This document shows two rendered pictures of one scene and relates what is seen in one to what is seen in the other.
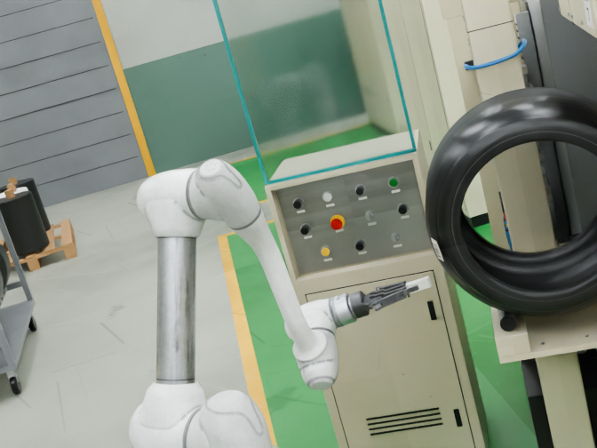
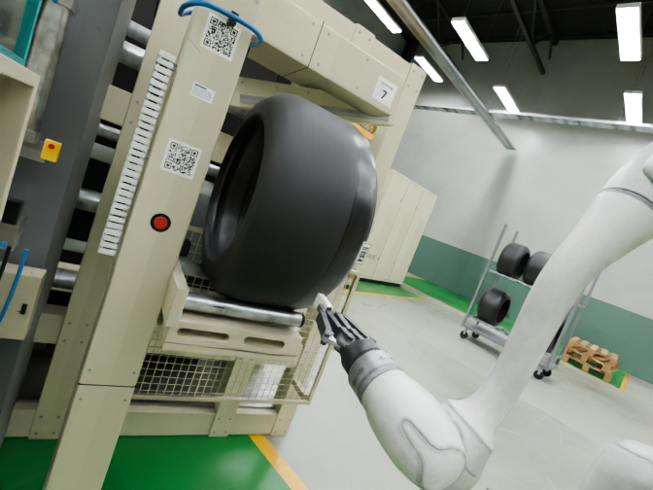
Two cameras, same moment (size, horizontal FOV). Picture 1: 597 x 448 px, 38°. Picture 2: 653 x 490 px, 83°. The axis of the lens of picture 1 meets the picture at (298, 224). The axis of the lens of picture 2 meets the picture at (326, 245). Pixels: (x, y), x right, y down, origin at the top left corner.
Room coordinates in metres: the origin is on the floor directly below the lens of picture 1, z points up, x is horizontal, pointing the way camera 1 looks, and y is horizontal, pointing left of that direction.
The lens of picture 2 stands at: (2.90, 0.26, 1.24)
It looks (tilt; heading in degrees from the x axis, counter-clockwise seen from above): 6 degrees down; 226
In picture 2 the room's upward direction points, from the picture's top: 21 degrees clockwise
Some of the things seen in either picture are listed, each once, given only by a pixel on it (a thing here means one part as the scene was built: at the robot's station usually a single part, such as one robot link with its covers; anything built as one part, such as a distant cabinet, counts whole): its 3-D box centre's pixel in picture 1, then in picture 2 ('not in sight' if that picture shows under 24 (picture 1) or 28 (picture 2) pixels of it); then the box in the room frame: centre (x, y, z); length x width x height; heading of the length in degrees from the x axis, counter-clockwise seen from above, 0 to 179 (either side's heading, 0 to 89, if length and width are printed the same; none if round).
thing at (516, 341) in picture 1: (508, 318); (235, 332); (2.34, -0.52, 0.84); 0.36 x 0.09 x 0.06; 167
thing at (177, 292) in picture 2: not in sight; (170, 278); (2.48, -0.70, 0.90); 0.40 x 0.03 x 0.10; 77
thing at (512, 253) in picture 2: not in sight; (528, 298); (-3.26, -1.53, 0.96); 1.30 x 0.62 x 1.92; 92
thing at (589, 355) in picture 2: not in sight; (591, 357); (-6.51, -0.96, 0.22); 1.27 x 0.90 x 0.43; 4
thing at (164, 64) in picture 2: not in sight; (138, 157); (2.65, -0.69, 1.19); 0.05 x 0.04 x 0.48; 77
